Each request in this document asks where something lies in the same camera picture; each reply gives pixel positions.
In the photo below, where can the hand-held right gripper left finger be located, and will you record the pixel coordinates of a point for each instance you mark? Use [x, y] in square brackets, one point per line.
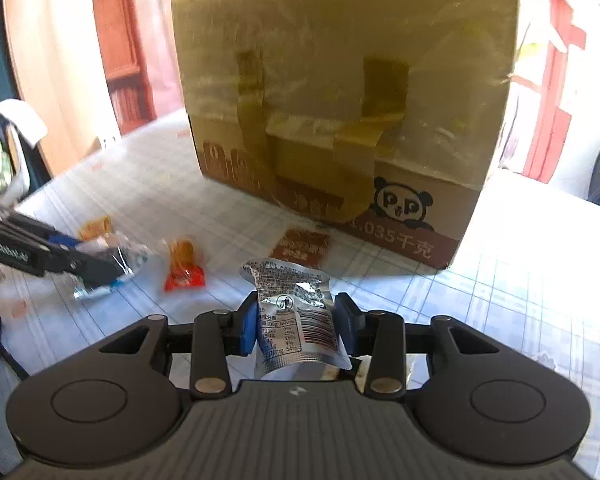
[250, 327]

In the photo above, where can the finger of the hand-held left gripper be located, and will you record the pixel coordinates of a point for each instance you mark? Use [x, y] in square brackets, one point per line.
[85, 266]
[55, 240]

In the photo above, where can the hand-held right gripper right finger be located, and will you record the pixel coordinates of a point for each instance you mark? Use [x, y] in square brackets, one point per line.
[346, 325]

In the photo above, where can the clear blue white snack packet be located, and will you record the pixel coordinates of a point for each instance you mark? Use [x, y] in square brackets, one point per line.
[122, 265]

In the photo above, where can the silver snack packet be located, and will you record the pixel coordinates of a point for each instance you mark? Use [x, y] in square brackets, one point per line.
[295, 310]

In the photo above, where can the taped cardboard box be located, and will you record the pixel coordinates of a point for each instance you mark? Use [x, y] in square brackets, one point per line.
[330, 85]

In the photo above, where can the small orange candy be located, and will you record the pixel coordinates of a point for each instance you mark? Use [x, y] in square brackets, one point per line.
[95, 227]

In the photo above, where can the red orange snack packet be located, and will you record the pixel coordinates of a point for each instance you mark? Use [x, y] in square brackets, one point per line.
[182, 270]

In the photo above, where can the brown snack packet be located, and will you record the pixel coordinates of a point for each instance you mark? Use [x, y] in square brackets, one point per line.
[300, 247]

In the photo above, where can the pile of clothes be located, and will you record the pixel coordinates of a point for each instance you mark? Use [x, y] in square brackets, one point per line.
[2, 155]

